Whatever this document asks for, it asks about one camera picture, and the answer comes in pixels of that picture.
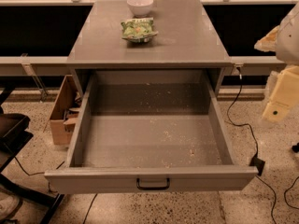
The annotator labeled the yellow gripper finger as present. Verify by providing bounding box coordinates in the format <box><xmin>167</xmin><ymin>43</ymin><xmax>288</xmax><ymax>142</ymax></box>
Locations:
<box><xmin>262</xmin><ymin>65</ymin><xmax>299</xmax><ymax>122</ymax></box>
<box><xmin>254</xmin><ymin>26</ymin><xmax>279</xmax><ymax>52</ymax></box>

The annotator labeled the green jalapeno chip bag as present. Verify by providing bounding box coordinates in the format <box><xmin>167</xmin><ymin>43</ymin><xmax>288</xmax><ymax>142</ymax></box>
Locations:
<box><xmin>121</xmin><ymin>18</ymin><xmax>158</xmax><ymax>43</ymax></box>

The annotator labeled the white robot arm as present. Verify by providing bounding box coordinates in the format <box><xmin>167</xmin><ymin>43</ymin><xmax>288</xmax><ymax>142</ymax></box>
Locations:
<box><xmin>254</xmin><ymin>3</ymin><xmax>299</xmax><ymax>122</ymax></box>

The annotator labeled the grey open top drawer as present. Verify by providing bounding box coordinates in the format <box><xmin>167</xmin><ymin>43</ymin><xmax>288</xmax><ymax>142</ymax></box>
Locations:
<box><xmin>45</xmin><ymin>70</ymin><xmax>257</xmax><ymax>194</ymax></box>

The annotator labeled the black power adapter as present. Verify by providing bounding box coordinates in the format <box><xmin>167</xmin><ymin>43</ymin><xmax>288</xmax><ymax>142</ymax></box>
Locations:
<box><xmin>249</xmin><ymin>156</ymin><xmax>265</xmax><ymax>176</ymax></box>

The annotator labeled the grey metal cabinet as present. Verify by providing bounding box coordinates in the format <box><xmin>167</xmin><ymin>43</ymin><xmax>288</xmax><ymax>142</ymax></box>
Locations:
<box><xmin>67</xmin><ymin>0</ymin><xmax>231</xmax><ymax>91</ymax></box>

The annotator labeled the white ceramic bowl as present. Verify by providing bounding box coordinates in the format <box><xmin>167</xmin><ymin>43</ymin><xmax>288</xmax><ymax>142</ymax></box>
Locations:
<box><xmin>127</xmin><ymin>0</ymin><xmax>153</xmax><ymax>17</ymax></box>

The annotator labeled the brown cardboard box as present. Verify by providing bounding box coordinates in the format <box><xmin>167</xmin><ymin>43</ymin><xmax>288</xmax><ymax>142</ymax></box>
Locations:
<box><xmin>50</xmin><ymin>75</ymin><xmax>81</xmax><ymax>145</ymax></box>

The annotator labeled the grey railing beam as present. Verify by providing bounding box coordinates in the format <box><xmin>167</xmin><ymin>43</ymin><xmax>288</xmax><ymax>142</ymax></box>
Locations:
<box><xmin>0</xmin><ymin>57</ymin><xmax>69</xmax><ymax>77</ymax></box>

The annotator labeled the black chair base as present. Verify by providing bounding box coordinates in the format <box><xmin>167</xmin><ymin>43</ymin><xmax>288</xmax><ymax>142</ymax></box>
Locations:
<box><xmin>0</xmin><ymin>88</ymin><xmax>64</xmax><ymax>224</ymax></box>

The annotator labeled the black power cable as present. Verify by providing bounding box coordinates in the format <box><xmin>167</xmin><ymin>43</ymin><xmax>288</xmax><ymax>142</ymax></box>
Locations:
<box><xmin>226</xmin><ymin>66</ymin><xmax>278</xmax><ymax>224</ymax></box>

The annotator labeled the black floor cable right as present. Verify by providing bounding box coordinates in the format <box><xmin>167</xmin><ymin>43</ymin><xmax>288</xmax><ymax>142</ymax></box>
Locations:
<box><xmin>283</xmin><ymin>175</ymin><xmax>299</xmax><ymax>211</ymax></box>

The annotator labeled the black floor cable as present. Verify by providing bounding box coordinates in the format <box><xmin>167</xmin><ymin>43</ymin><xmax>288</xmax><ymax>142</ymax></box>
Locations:
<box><xmin>13</xmin><ymin>156</ymin><xmax>65</xmax><ymax>194</ymax></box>
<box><xmin>283</xmin><ymin>175</ymin><xmax>299</xmax><ymax>211</ymax></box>

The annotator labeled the black drawer handle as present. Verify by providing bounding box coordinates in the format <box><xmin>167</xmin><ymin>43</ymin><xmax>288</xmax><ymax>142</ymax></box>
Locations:
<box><xmin>136</xmin><ymin>178</ymin><xmax>170</xmax><ymax>191</ymax></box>

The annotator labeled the black floor cable left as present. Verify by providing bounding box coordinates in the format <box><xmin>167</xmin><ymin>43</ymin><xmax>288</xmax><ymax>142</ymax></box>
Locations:
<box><xmin>13</xmin><ymin>156</ymin><xmax>65</xmax><ymax>194</ymax></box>

